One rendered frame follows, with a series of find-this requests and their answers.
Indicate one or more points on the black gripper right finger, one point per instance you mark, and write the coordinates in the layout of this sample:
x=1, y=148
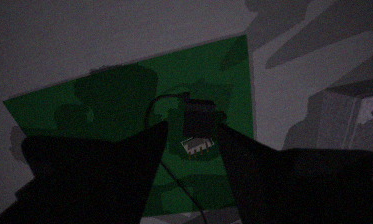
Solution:
x=262, y=179

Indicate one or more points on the green circuit board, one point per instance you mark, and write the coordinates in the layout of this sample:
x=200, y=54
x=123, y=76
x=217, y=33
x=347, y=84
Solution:
x=111, y=105

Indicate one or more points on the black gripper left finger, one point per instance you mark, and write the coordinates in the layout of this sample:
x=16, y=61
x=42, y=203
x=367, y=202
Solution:
x=126, y=168

